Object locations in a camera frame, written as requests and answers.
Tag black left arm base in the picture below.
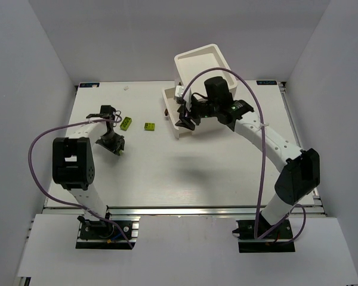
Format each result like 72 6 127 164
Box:
75 216 131 250

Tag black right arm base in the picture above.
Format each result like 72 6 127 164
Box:
232 219 295 253

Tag white bottom drawer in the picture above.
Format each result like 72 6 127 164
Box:
162 87 192 139

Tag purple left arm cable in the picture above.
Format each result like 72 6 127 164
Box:
28 111 135 250

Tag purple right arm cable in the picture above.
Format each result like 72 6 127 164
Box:
180 67 307 245

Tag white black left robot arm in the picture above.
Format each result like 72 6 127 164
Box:
53 105 125 220

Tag blue left corner label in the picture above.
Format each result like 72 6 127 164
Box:
79 82 100 88

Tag blue right corner label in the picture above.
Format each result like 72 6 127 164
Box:
256 80 277 85

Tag lime 2x2 lego brick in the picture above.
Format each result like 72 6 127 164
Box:
144 122 155 131

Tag aluminium table frame rail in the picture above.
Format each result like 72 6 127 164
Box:
274 82 322 207

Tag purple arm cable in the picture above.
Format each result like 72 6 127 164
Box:
180 67 307 245
28 111 135 250

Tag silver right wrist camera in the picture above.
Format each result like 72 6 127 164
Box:
174 85 186 104

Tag lime 2x4 lego brick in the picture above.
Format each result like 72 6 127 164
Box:
119 117 132 131

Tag blue corner label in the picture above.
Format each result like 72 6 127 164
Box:
256 80 277 85
79 82 100 88

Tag white drawer cabinet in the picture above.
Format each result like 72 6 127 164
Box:
173 43 238 135

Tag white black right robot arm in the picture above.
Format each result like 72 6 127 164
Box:
174 76 320 226

